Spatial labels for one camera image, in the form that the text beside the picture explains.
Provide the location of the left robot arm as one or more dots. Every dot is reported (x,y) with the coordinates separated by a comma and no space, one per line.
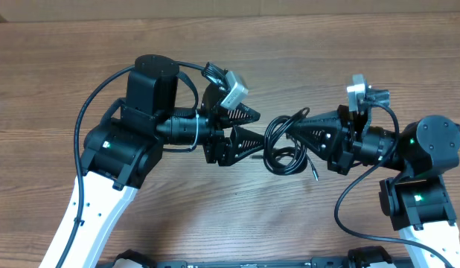
(115,157)

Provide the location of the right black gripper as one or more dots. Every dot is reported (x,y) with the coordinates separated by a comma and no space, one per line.
(327,143)

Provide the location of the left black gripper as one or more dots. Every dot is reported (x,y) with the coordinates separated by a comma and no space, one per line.
(216,152)

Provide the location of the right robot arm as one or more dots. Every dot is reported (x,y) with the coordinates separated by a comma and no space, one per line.
(416,200)

